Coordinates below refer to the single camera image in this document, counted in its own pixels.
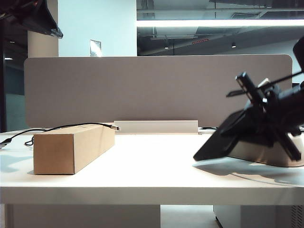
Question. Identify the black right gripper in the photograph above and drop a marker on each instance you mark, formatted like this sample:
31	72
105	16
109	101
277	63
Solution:
285	109

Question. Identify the black smartphone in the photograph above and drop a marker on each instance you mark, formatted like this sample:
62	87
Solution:
213	145

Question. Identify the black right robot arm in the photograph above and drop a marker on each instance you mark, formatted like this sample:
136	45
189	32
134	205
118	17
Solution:
299	52

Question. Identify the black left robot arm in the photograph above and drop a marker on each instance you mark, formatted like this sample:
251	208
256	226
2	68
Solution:
23	12

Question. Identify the beige pulp tray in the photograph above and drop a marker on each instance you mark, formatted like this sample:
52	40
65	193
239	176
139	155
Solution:
256	152

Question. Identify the red LED sign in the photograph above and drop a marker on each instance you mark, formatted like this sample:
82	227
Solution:
200	41

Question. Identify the long ceiling light strip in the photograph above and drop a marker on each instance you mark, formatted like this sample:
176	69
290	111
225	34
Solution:
213	23

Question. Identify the grey fabric desk divider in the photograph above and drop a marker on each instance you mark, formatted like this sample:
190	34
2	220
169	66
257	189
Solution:
142	90

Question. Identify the long brown cardboard box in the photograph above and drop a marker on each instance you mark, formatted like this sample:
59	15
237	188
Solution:
71	152

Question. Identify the beige round pillar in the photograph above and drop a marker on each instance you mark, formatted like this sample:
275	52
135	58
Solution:
42	45

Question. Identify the wall poster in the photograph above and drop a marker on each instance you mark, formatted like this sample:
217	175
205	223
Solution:
95	48

